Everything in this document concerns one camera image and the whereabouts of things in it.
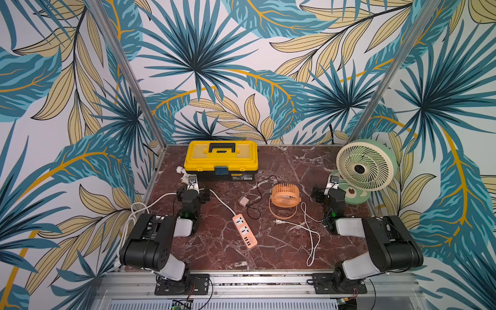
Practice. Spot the white wall plug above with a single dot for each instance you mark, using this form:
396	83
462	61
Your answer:
185	175

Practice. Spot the pink power strip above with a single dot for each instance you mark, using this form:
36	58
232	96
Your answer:
245	231

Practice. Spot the yellow black toolbox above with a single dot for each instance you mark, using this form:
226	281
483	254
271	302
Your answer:
218	161

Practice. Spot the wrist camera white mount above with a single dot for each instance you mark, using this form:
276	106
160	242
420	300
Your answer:
192	183
332	183

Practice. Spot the green cream desk fan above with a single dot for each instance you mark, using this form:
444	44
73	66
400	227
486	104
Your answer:
364	166

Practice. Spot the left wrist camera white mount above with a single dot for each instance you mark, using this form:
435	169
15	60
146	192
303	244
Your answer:
192	183

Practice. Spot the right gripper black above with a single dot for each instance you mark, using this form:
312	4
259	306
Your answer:
323	195

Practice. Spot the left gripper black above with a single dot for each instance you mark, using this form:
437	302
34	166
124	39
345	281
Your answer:
204	196

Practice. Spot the pink USB charger adapter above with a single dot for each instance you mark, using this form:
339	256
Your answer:
244	201

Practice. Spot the small orange desk fan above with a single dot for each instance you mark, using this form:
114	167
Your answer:
284	196

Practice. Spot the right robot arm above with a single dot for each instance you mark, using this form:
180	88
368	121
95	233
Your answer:
390	245

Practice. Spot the aluminium front rail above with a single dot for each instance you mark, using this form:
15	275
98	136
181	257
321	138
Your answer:
279	289

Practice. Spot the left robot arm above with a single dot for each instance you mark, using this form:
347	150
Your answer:
148	239

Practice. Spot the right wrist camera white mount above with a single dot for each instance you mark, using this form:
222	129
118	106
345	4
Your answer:
332	183

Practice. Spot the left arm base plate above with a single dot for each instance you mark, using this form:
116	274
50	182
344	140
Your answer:
193	284

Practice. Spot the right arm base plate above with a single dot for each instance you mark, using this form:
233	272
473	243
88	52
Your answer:
329	283

